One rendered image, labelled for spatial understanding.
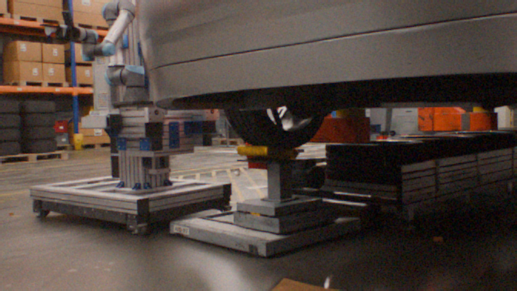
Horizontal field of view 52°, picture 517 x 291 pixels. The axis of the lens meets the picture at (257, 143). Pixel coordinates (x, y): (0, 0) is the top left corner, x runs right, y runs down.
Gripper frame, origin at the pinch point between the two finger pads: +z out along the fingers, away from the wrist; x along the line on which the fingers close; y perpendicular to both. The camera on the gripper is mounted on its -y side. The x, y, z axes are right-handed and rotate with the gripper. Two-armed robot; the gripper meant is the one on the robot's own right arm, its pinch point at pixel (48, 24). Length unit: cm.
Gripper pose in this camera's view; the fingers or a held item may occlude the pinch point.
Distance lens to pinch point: 319.0
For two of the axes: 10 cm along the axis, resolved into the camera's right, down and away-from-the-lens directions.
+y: -1.0, 9.9, 1.1
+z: -4.2, 0.6, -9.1
